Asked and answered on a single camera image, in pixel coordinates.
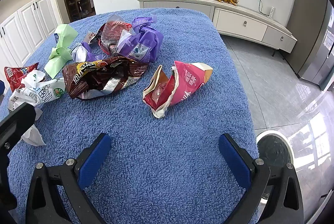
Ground blue terry towel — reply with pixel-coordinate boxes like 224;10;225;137
0;7;261;224

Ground white round trash bin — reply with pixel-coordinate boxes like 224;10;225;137
256;130;295;204

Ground small white red wrapper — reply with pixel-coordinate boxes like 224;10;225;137
84;31;99;44

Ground white green-printed plastic bag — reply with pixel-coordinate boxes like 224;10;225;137
8;70;66;120

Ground white tissue paper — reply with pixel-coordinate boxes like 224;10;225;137
21;123;47;147

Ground grey refrigerator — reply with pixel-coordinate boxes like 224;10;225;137
297;0;334;90

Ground brown snack bag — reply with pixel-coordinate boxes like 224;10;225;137
62;56;149;101

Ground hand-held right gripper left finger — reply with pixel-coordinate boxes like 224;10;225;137
25;133;112;224

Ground white television cabinet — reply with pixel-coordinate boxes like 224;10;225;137
136;0;298;57

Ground red snack packet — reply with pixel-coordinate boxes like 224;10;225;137
4;62;39;93

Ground pink snack bag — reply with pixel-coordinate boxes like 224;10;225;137
143;60;213;119

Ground purple plastic bag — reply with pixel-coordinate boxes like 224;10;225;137
115;15;164;63

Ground green plastic bag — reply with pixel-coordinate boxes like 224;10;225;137
44;24;79;80

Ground white wall cabinets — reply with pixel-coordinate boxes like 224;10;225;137
0;0;58;78

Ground clear red wrapper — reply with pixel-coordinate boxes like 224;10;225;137
97;15;133;55

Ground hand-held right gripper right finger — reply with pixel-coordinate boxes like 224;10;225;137
219;133;306;224

